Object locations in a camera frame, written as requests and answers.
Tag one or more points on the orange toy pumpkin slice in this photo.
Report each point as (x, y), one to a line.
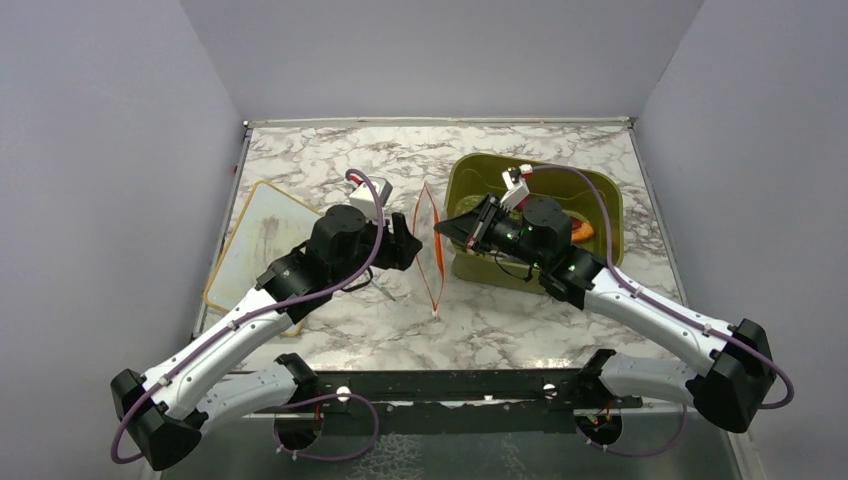
(582, 231)

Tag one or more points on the white cutting board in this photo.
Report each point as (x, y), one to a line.
(269, 225)

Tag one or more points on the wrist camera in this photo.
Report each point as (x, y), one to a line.
(517, 189)
(363, 199)

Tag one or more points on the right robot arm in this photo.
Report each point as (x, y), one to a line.
(722, 370)

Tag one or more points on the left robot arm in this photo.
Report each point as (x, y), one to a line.
(167, 409)

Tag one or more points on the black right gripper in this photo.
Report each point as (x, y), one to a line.
(472, 229)

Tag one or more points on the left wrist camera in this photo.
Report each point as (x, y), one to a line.
(363, 199)

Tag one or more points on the olive green plastic bin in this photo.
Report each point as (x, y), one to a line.
(597, 201)

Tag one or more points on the black base frame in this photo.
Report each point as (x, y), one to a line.
(435, 402)

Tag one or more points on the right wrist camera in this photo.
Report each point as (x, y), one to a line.
(517, 189)

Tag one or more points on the clear zip top bag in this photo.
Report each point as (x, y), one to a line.
(429, 263)

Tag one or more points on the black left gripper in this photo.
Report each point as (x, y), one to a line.
(398, 253)

